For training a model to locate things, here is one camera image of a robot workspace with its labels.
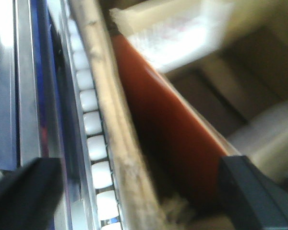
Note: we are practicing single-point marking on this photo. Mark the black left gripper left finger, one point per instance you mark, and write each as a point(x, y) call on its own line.
point(30, 195)

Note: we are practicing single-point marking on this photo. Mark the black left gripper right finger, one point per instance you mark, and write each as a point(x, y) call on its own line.
point(251, 200)

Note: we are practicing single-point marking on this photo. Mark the red printed cardboard box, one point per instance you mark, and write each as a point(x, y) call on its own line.
point(181, 84)

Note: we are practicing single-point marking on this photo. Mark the white roller shelf track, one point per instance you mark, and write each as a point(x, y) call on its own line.
point(95, 162)

